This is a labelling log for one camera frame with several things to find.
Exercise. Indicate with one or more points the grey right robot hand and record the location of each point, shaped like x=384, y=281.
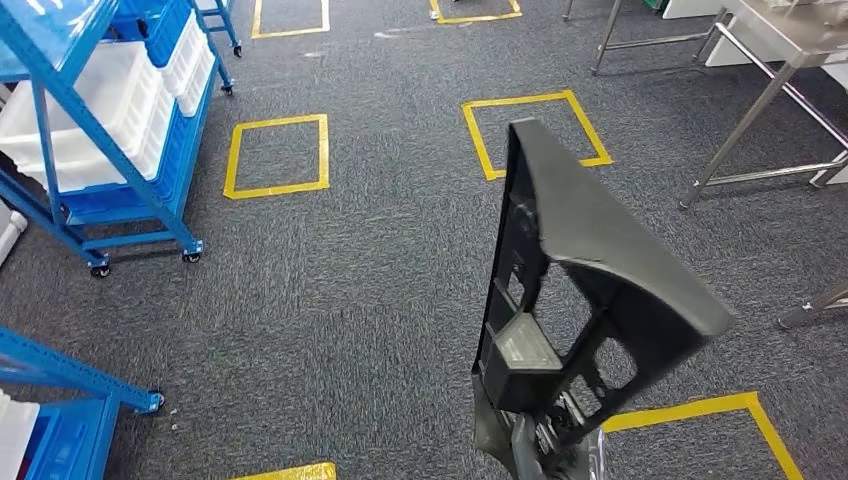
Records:
x=593, y=457

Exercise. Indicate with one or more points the black plastic plate frame part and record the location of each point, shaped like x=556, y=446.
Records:
x=583, y=212

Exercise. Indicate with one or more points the stainless steel workbench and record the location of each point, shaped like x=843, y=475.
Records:
x=815, y=306

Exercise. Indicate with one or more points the blue metal shelf rack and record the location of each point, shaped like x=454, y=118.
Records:
x=66, y=371

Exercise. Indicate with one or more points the blue wheeled shelf rack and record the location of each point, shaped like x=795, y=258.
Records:
x=126, y=164
x=232, y=36

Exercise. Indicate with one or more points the stainless steel table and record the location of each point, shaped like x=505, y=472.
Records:
x=748, y=122
x=607, y=36

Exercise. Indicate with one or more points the yellow floor tape square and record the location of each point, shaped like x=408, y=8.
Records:
x=291, y=32
x=477, y=18

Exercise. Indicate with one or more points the large white plastic bin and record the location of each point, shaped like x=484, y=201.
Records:
x=99, y=99

